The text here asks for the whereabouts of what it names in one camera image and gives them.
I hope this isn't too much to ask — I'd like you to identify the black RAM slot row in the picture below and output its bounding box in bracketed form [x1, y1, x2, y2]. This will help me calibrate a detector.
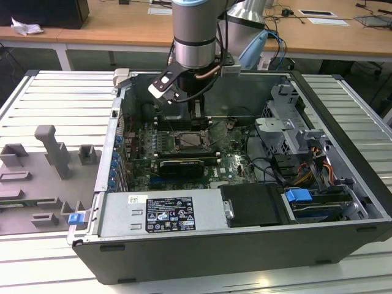
[155, 117, 214, 130]
[155, 151, 221, 160]

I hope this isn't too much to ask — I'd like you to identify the CPU socket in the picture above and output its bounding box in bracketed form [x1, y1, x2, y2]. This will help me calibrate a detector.
[172, 130, 213, 153]

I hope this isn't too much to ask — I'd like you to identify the grey case latch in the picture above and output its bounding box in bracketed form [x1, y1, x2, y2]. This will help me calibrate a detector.
[112, 67, 133, 90]

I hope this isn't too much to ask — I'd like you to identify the white desk inlay plate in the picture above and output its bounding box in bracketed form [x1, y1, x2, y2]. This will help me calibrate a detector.
[307, 17, 350, 27]
[298, 9, 338, 17]
[148, 6, 173, 16]

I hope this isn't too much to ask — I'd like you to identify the wooden desk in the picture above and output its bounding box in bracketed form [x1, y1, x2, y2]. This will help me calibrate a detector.
[0, 0, 392, 72]

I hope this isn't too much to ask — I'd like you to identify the black graphics card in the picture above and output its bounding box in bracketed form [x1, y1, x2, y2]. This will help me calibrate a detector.
[157, 158, 206, 179]

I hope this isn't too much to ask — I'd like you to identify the green motherboard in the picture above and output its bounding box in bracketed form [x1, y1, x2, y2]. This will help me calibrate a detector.
[127, 119, 262, 191]

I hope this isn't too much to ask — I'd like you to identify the silver drive cage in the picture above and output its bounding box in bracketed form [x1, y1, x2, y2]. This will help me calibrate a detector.
[254, 83, 332, 157]

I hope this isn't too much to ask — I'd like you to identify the black plastic shroud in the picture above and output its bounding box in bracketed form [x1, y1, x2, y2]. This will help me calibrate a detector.
[220, 183, 290, 228]

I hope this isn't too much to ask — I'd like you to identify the grey power supply unit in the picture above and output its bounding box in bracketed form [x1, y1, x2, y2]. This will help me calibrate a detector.
[97, 187, 230, 237]

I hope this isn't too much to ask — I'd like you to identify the black computer box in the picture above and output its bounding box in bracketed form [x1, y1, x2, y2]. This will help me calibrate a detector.
[0, 0, 91, 30]

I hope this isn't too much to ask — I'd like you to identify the blue disk carrier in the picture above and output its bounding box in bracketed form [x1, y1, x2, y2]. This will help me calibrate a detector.
[284, 189, 312, 203]

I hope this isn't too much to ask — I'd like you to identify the crumpled white paper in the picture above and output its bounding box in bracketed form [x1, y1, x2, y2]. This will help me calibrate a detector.
[10, 16, 44, 36]

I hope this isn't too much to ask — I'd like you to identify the blue case latch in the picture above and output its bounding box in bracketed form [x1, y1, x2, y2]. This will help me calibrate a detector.
[67, 213, 85, 226]

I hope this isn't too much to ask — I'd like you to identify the black open PC case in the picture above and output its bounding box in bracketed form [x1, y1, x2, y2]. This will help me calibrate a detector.
[66, 69, 392, 285]

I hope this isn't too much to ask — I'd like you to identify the grey parts rack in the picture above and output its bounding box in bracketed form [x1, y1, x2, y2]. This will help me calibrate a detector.
[0, 124, 104, 236]

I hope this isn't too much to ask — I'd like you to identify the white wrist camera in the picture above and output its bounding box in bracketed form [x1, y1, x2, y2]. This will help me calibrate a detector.
[147, 66, 179, 99]

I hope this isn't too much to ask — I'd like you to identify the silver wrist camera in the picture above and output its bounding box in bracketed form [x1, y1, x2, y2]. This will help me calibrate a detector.
[218, 59, 242, 76]

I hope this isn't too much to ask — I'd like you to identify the blue cable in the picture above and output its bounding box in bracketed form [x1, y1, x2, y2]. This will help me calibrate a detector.
[265, 28, 288, 73]

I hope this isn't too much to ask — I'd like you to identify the black wire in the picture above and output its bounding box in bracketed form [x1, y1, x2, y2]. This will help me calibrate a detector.
[244, 125, 287, 186]

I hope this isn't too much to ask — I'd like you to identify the silver power supply handle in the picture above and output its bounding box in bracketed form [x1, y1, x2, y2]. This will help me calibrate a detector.
[222, 198, 235, 219]

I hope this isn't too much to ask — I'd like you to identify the yellow red wire bundle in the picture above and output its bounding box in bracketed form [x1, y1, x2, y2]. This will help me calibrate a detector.
[295, 146, 334, 185]

